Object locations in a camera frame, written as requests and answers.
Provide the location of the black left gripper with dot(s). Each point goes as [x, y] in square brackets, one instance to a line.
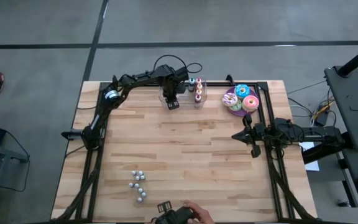
[170, 93]

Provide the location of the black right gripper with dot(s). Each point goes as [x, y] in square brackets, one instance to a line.
[258, 134]

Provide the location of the green food colouring bottle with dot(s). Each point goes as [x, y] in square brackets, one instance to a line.
[191, 84]

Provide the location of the red food colouring bottle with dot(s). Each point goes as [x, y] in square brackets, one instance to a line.
[197, 98]
[198, 80]

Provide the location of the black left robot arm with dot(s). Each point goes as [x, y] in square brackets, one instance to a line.
[104, 105]

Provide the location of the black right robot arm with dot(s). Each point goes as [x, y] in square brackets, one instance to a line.
[322, 137]

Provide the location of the clear plastic bin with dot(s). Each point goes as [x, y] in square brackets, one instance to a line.
[185, 102]

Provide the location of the purple plate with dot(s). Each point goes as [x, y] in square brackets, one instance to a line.
[243, 114]

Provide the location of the green frosted toy donut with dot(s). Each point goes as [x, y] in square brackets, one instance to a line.
[237, 108]

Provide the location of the pink frosted toy donut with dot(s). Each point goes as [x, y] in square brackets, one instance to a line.
[255, 104]

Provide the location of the purple striped white toy donut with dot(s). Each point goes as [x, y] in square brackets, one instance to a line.
[225, 101]

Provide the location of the blue frosted toy donut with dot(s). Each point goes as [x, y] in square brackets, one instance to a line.
[237, 91]

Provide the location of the white paper sheet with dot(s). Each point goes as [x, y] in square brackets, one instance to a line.
[308, 146]

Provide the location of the black power adapter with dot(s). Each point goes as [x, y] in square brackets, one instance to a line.
[322, 119]

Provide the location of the black desk leg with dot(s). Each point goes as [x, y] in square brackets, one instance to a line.
[325, 151]

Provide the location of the person's hand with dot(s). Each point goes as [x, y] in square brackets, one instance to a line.
[199, 213]

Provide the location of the dark grey desk top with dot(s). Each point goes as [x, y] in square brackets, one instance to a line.
[353, 168]

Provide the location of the black pole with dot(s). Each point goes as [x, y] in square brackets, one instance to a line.
[357, 59]

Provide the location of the grey metal stand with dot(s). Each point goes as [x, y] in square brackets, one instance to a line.
[11, 154]

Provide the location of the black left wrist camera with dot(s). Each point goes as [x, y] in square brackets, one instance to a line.
[181, 88]

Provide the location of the black aluminium table frame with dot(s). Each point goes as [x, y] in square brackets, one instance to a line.
[216, 84]

